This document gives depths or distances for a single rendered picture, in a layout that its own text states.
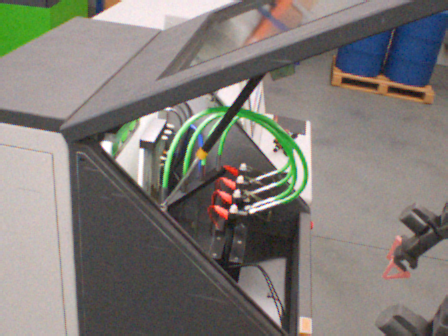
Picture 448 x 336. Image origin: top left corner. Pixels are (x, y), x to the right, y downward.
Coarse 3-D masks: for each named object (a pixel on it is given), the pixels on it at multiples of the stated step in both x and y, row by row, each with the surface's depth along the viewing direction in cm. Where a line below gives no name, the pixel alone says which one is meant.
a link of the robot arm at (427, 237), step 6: (426, 228) 131; (432, 228) 129; (420, 234) 132; (426, 234) 130; (432, 234) 129; (438, 234) 129; (420, 240) 131; (426, 240) 130; (432, 240) 129; (438, 240) 129; (426, 246) 131; (432, 246) 131
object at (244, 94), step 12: (252, 84) 82; (240, 96) 83; (228, 108) 86; (240, 108) 85; (228, 120) 86; (216, 132) 88; (204, 144) 90; (204, 156) 91; (192, 168) 93; (180, 180) 96
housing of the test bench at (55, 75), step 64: (128, 0) 190; (0, 64) 108; (64, 64) 113; (0, 128) 92; (0, 192) 100; (64, 192) 97; (0, 256) 109; (64, 256) 106; (0, 320) 121; (64, 320) 117
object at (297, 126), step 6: (276, 120) 226; (282, 120) 227; (288, 120) 228; (294, 120) 229; (300, 120) 230; (282, 126) 221; (288, 126) 222; (294, 126) 223; (300, 126) 224; (306, 126) 225; (294, 132) 218; (300, 132) 218
